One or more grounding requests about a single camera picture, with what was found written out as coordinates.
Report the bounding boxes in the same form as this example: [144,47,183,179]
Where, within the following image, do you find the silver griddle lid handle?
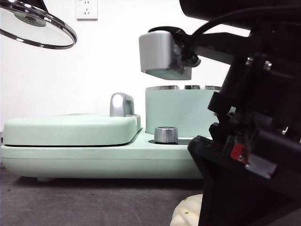
[109,92,135,118]

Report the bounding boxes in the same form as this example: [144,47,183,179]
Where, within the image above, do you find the mint green griddle lid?
[2,113,142,147]

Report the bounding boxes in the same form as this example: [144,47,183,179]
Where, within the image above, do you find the silver control knob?
[154,126,179,144]

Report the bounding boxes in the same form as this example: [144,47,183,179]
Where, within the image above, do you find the mint green pot with handle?
[144,85,237,139]

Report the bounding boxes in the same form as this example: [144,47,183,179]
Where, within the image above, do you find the black right camera cable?
[148,10,257,69]

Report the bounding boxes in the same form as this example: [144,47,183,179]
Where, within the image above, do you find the white wall socket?
[75,0,98,20]

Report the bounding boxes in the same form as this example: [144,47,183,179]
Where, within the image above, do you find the mint green breakfast machine base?
[0,127,205,182]

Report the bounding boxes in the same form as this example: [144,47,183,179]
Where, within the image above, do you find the glass pot lid green knob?
[0,0,78,49]

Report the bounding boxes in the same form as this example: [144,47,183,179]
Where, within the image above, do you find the ridged white bun green specks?
[169,193,205,226]

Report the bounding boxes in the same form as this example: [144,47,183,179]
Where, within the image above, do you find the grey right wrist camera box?
[138,32,192,81]

